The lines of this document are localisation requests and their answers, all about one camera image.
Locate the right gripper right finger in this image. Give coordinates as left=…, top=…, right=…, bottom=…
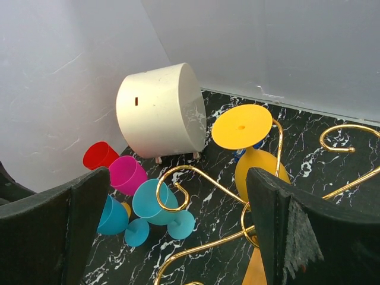
left=246, top=167, right=379, bottom=284

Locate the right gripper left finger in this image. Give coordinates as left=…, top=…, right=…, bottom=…
left=1, top=167, right=110, bottom=284

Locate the teal wine glass back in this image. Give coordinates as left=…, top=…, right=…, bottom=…
left=97, top=195, right=150, bottom=247

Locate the yellow wine glass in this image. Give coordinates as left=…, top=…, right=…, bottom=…
left=211, top=104, right=290, bottom=202
left=121, top=202, right=132, bottom=217

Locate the red wine glass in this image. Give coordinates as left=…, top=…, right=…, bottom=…
left=83, top=141, right=119, bottom=170

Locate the pink wine glass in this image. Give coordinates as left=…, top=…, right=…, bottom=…
left=109, top=156, right=148, bottom=196

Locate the light blue wine glass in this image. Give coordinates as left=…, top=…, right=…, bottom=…
left=132, top=179, right=195, bottom=240

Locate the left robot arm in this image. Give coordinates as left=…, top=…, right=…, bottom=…
left=0, top=163, right=36, bottom=206

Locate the wooden rack base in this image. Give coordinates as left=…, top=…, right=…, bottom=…
left=242, top=248, right=267, bottom=285

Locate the blue stapler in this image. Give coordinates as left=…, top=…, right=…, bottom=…
left=234, top=140, right=264, bottom=162

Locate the white cylindrical box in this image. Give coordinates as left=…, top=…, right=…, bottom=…
left=116, top=63, right=207, bottom=163

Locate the gold wire glass rack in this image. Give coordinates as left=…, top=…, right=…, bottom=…
left=145, top=116, right=379, bottom=284

